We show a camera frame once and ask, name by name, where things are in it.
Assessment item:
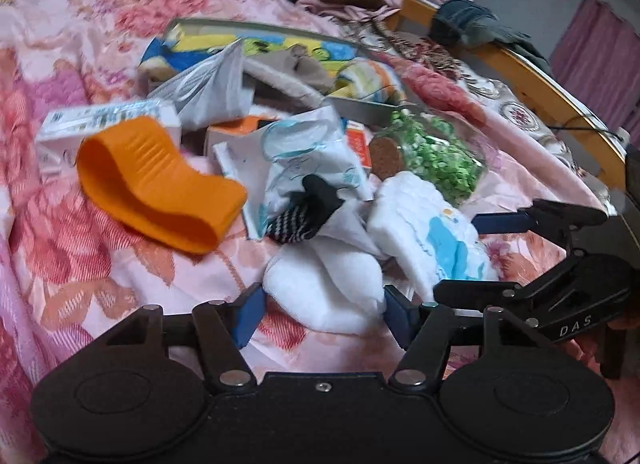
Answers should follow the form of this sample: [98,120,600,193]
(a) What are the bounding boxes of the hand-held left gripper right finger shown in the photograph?
[382,284,541,392]

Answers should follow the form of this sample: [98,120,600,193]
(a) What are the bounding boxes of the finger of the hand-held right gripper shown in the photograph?
[471,198,610,259]
[433,253,601,306]

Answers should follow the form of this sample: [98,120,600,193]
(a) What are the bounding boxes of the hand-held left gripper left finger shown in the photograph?
[102,283,268,392]

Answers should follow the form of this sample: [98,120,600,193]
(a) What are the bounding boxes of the white fleece sock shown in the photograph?
[320,199,388,262]
[262,239,388,335]

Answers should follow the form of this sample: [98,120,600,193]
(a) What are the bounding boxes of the white towel with blue print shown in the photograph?
[367,171,498,305]

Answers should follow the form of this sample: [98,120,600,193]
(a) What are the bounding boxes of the black patterned sock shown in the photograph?
[262,174,346,245]

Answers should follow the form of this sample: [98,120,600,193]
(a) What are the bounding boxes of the white and blue wipes packet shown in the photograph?
[212,106,373,240]

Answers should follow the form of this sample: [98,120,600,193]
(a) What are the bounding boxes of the orange silicone mitt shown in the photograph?
[75,115,249,256]

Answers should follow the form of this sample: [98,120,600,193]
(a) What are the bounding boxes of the bag of green peas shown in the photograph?
[369,109,488,207]

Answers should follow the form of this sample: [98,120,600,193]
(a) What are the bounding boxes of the ornate brocade cloth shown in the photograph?
[345,19,621,210]

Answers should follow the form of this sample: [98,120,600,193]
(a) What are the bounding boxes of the small red box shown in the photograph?
[345,119,373,175]

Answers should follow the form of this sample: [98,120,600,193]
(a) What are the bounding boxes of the red floral woven blanket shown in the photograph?
[0,44,618,464]

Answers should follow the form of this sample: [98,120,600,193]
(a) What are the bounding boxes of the orange and white carton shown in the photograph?
[205,116,281,160]

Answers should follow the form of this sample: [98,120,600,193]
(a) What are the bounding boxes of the orange striped towel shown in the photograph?
[332,58,408,105]

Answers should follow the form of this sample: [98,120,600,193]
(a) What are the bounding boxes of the pink curtain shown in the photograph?
[550,0,640,130]

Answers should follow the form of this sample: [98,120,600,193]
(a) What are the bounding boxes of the blue jeans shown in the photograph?
[432,0,551,70]

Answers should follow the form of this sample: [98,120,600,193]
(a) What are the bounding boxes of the white plastic bag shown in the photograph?
[147,39,253,132]

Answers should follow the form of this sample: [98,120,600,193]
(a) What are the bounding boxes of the white carton with green print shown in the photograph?
[35,99,182,180]

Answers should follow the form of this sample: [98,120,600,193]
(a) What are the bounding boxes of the beige sock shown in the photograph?
[260,45,333,92]

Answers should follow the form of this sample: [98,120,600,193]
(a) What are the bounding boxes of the cartoon print towel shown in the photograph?
[140,26,361,80]

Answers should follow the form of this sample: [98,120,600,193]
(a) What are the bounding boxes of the black cable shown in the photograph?
[554,115,627,136]

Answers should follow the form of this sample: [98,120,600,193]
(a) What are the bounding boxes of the wooden bed frame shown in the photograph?
[400,0,628,190]

